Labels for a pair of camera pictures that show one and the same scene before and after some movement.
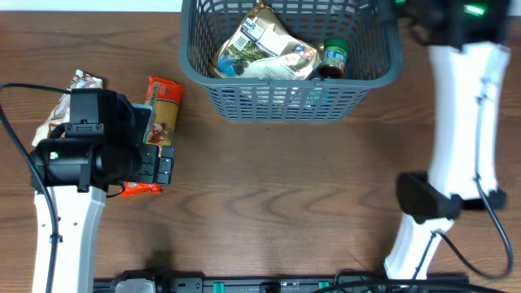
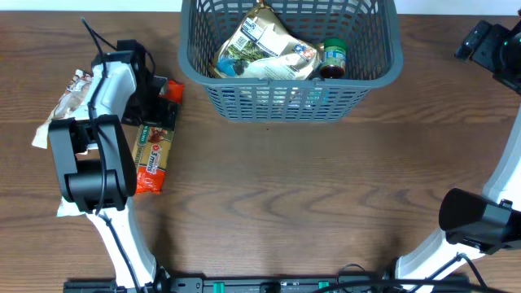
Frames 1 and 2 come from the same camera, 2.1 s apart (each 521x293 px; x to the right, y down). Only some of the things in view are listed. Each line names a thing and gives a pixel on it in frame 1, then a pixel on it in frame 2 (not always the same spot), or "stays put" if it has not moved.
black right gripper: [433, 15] to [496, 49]
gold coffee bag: [260, 48] stays put
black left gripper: [151, 172] to [151, 114]
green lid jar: [335, 51] stays put
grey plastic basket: [369, 28] stays put
